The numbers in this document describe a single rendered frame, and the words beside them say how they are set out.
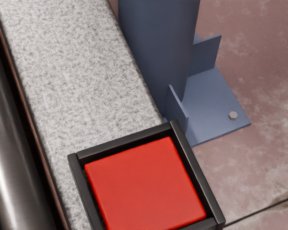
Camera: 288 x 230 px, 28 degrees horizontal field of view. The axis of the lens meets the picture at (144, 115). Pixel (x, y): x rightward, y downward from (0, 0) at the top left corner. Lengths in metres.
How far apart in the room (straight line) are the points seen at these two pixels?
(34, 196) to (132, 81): 0.11
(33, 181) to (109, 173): 0.05
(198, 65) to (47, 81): 1.10
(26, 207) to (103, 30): 0.15
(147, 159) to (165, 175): 0.02
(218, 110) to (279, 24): 0.35
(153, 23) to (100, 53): 0.72
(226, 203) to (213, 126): 0.20
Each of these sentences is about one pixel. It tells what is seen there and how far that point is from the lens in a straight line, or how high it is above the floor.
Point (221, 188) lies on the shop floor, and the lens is 1.39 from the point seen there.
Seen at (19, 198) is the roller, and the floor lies 0.92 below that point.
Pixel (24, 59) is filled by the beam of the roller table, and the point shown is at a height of 0.92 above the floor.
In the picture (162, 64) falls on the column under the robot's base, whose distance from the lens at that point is 1.25.
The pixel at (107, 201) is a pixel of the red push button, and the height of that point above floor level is 0.93.
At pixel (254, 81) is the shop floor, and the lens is 1.55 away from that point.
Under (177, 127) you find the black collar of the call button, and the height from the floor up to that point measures 0.93.
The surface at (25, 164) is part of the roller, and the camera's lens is 0.39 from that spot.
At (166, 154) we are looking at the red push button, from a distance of 0.37.
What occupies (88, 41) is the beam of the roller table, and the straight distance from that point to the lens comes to 0.43.
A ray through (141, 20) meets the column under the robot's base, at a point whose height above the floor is 0.38.
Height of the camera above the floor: 1.26
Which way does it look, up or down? 60 degrees down
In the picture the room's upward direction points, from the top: 4 degrees clockwise
